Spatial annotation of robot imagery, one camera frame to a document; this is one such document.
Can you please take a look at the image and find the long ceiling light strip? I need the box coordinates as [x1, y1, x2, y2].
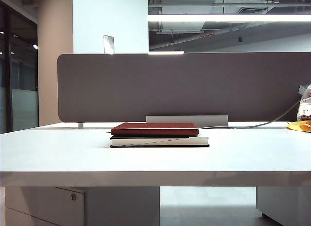
[148, 14, 311, 22]

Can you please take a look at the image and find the clear plastic snack bag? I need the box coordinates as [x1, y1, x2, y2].
[296, 84, 311, 122]

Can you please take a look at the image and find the black book with white pages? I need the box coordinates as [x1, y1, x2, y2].
[109, 135, 210, 148]

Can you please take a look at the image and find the yellow cloth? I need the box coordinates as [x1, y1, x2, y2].
[286, 119, 311, 132]

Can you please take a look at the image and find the grey power cable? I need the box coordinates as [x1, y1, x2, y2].
[199, 101, 301, 129]

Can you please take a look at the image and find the grey fabric desk divider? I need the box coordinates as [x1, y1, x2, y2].
[57, 52, 311, 123]

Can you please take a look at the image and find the silver wall plate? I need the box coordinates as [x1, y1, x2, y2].
[103, 34, 115, 54]

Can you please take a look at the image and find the red hardcover book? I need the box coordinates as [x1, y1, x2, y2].
[105, 122, 199, 137]

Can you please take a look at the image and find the white plain cabinet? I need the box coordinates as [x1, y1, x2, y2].
[256, 186, 311, 226]

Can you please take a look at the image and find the short ceiling light strip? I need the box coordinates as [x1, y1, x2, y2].
[148, 50, 185, 55]

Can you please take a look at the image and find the white drawer cabinet with lock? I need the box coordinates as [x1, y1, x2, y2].
[4, 186, 160, 226]

